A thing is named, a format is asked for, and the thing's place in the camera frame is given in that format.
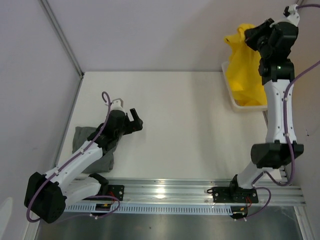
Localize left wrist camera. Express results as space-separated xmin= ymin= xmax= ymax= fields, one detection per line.
xmin=110 ymin=98 xmax=125 ymax=112

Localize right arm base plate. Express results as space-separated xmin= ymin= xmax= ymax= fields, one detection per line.
xmin=206 ymin=186 xmax=259 ymax=204

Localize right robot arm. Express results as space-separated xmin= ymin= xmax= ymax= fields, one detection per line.
xmin=212 ymin=18 xmax=304 ymax=204

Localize grey shorts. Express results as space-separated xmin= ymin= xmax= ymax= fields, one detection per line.
xmin=72 ymin=126 xmax=114 ymax=175

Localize white plastic basket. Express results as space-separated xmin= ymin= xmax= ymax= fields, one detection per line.
xmin=221 ymin=61 xmax=268 ymax=113

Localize aluminium rail frame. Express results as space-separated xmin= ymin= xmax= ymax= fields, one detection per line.
xmin=33 ymin=177 xmax=307 ymax=206

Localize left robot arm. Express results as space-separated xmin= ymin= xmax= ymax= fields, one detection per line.
xmin=24 ymin=108 xmax=143 ymax=224

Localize slotted cable duct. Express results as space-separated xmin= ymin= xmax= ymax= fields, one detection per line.
xmin=64 ymin=202 xmax=246 ymax=216

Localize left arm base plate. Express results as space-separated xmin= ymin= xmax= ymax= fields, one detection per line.
xmin=97 ymin=184 xmax=125 ymax=201

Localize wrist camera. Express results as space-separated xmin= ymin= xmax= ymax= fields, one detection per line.
xmin=110 ymin=98 xmax=125 ymax=112
xmin=271 ymin=4 xmax=300 ymax=27

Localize yellow shorts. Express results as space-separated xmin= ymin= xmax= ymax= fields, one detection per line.
xmin=224 ymin=23 xmax=267 ymax=106

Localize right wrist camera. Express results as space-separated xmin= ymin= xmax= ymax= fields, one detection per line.
xmin=271 ymin=4 xmax=300 ymax=27

